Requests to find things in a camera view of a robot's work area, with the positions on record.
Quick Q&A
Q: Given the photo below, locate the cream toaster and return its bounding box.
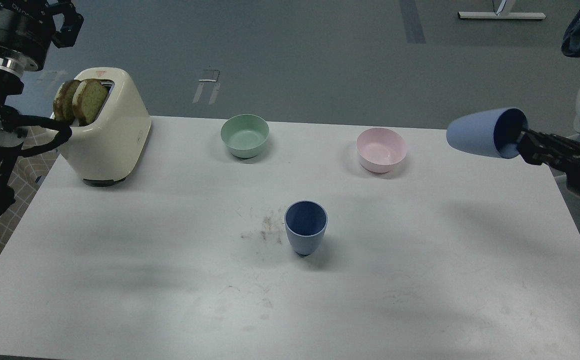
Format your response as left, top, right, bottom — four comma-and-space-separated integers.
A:
59, 67, 152, 187

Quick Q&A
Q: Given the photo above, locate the blue cup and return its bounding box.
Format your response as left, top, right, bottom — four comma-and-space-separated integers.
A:
446, 107, 528, 159
284, 200, 328, 256

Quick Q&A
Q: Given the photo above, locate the white stand base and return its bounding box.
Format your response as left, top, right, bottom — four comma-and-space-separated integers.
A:
457, 0, 546, 21

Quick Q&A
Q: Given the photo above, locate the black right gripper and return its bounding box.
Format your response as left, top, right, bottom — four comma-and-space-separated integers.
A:
516, 129, 580, 197

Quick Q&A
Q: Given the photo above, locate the pink bowl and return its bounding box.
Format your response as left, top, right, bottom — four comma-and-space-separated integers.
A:
355, 127, 408, 174

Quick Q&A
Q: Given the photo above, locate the green bowl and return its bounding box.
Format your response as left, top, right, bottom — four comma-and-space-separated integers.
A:
220, 114, 270, 159

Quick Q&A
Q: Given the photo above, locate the toast slice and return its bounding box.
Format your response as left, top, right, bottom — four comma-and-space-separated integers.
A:
53, 79, 81, 126
72, 79, 108, 126

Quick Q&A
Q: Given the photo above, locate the checkered beige cloth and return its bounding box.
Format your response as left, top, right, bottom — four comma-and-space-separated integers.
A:
0, 126, 59, 255

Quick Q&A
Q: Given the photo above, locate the toast slice front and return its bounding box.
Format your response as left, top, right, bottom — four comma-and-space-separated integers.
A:
72, 79, 108, 126

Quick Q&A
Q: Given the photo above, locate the clear floor bracket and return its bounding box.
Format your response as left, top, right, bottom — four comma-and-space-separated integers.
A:
192, 68, 221, 105

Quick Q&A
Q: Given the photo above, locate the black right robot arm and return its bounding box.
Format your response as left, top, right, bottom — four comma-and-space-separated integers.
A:
516, 129, 580, 198

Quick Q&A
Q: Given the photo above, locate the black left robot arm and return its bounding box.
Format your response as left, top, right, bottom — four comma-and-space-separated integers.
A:
0, 0, 84, 217

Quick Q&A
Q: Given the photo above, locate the toast slice back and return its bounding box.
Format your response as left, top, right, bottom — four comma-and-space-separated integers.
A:
53, 79, 81, 126

